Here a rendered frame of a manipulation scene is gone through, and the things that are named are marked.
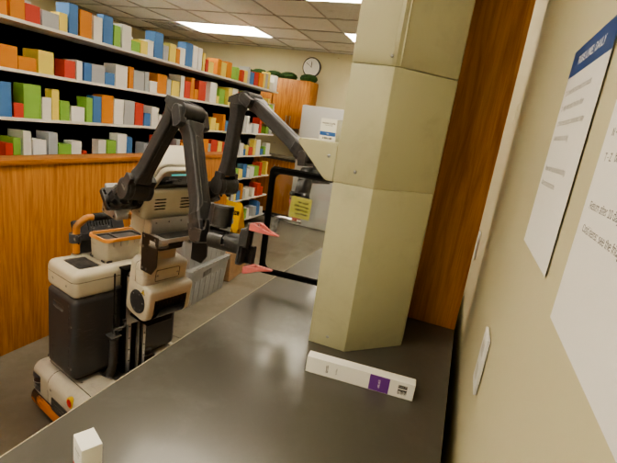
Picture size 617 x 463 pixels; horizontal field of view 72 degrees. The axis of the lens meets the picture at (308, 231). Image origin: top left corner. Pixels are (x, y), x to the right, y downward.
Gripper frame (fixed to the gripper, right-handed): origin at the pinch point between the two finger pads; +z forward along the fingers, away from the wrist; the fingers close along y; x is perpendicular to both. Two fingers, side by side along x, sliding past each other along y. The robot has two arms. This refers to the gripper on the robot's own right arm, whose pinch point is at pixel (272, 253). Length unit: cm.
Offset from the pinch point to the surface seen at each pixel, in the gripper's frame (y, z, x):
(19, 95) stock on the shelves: 41, -239, 94
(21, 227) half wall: -35, -184, 65
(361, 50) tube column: 55, 14, -1
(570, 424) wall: 7, 56, -70
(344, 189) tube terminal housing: 20.5, 15.5, 3.9
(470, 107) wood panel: 53, 40, 37
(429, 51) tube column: 58, 29, 6
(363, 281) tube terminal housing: -3.2, 24.3, 9.0
